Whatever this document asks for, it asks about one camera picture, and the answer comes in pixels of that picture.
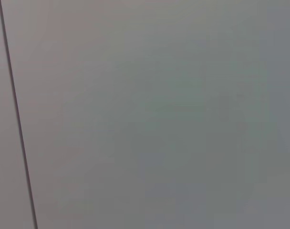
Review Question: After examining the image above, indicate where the dark wall panel seam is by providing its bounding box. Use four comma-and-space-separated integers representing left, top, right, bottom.
0, 0, 39, 229

